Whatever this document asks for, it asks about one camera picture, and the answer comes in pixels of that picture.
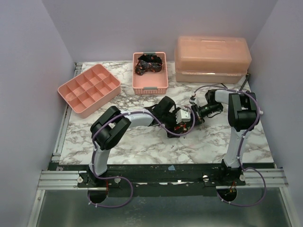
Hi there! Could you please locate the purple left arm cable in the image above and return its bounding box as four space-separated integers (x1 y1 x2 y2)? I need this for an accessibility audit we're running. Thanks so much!
87 106 196 209

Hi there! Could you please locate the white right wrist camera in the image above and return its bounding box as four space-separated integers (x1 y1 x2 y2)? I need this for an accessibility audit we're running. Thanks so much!
189 95 199 105

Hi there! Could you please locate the large pink storage box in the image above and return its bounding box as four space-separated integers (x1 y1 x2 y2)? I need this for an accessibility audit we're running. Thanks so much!
175 36 252 84

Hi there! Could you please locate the pink plastic basket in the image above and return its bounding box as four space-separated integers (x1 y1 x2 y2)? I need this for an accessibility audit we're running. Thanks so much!
132 52 168 95

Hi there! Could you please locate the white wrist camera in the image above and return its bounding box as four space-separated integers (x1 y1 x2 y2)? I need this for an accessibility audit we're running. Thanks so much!
189 95 199 105
176 107 191 124

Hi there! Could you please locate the orange black tool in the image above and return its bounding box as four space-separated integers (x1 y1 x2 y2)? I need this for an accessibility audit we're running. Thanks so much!
221 73 251 92

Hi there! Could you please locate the dark floral tie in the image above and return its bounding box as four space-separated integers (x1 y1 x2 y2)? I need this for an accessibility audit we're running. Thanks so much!
135 54 163 76

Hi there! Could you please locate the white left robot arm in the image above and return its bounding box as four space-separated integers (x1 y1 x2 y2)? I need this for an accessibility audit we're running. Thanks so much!
89 96 187 187

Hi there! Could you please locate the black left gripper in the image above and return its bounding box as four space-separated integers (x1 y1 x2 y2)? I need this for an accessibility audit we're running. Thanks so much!
160 108 184 137

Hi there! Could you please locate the pink divided organizer tray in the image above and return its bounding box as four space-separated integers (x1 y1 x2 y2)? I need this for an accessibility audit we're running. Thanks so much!
58 64 121 118

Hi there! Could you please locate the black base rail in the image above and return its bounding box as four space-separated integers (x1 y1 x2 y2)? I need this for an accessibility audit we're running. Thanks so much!
38 163 284 202

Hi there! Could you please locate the colourful faces patterned tie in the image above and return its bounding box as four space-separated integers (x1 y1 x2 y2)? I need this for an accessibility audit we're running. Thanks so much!
173 122 192 134

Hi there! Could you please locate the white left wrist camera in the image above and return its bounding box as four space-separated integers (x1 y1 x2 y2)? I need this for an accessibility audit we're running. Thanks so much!
176 107 191 124

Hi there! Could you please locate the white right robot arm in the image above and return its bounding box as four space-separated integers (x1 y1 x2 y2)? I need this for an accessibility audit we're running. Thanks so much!
189 89 260 185

